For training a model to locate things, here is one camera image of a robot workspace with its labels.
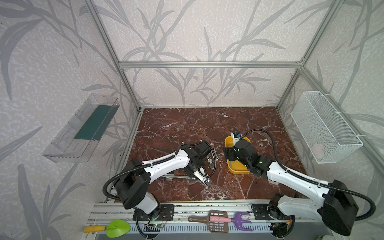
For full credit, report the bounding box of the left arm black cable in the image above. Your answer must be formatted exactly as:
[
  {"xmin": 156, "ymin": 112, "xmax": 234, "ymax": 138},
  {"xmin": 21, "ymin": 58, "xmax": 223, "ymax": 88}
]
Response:
[{"xmin": 102, "ymin": 140, "xmax": 218, "ymax": 201}]

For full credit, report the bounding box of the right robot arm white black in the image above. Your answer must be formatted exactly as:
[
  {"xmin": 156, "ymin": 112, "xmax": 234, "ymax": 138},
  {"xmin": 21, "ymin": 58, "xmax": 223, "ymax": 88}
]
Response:
[{"xmin": 224, "ymin": 137, "xmax": 359, "ymax": 236}]

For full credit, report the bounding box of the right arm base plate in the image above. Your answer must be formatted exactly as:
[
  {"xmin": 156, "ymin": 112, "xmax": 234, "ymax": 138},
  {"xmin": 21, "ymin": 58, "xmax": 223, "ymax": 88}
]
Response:
[{"xmin": 251, "ymin": 204, "xmax": 292, "ymax": 221}]

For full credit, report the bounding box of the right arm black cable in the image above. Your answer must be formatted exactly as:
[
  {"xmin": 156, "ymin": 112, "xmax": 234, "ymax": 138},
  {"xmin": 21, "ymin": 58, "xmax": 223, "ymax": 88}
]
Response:
[{"xmin": 239, "ymin": 128, "xmax": 376, "ymax": 222}]

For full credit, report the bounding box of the small circuit board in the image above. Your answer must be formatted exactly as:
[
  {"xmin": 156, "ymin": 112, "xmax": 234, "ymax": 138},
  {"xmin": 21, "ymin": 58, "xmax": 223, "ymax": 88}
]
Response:
[{"xmin": 145, "ymin": 223, "xmax": 166, "ymax": 232}]

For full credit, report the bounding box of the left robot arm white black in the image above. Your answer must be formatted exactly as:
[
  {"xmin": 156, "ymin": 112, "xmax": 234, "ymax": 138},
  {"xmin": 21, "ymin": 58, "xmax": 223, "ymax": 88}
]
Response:
[{"xmin": 103, "ymin": 141, "xmax": 218, "ymax": 215}]

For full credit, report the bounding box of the yellow plastic tray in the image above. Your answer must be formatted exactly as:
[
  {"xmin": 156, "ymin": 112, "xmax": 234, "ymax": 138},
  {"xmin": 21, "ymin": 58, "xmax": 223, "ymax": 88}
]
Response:
[{"xmin": 225, "ymin": 136, "xmax": 250, "ymax": 175}]

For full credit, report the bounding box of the clear plastic wall bin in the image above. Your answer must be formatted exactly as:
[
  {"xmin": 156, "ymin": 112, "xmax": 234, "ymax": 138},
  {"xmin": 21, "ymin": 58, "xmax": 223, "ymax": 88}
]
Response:
[{"xmin": 42, "ymin": 94, "xmax": 120, "ymax": 163}]

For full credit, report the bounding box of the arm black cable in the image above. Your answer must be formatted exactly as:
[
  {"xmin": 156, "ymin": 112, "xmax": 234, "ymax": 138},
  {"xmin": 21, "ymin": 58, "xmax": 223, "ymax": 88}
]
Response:
[
  {"xmin": 239, "ymin": 128, "xmax": 376, "ymax": 222},
  {"xmin": 102, "ymin": 140, "xmax": 218, "ymax": 201}
]

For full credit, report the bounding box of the green yellow scoop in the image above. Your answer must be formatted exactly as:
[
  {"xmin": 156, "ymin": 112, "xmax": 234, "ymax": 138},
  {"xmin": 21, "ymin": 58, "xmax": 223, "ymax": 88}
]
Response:
[{"xmin": 83, "ymin": 220, "xmax": 131, "ymax": 238}]

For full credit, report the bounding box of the purple plastic fork tool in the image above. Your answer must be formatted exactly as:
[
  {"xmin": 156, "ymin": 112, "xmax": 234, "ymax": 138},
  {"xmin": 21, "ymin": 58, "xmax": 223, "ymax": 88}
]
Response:
[{"xmin": 231, "ymin": 213, "xmax": 253, "ymax": 232}]

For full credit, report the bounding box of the brown slotted spatula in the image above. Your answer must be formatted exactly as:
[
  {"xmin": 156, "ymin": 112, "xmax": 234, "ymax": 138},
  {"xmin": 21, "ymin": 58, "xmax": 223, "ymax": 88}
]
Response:
[{"xmin": 188, "ymin": 210, "xmax": 231, "ymax": 234}]

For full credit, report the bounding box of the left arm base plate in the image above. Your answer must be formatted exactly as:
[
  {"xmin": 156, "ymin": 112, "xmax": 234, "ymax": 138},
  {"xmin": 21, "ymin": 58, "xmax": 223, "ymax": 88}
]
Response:
[{"xmin": 133, "ymin": 204, "xmax": 175, "ymax": 221}]

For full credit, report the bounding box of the pink handle tool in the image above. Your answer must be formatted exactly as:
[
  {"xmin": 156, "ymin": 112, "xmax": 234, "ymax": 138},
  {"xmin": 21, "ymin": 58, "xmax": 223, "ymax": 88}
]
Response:
[{"xmin": 210, "ymin": 215, "xmax": 232, "ymax": 223}]

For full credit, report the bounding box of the white wire mesh basket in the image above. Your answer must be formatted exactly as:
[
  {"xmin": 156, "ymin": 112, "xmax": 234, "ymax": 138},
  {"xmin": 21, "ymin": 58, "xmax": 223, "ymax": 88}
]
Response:
[{"xmin": 291, "ymin": 91, "xmax": 364, "ymax": 164}]

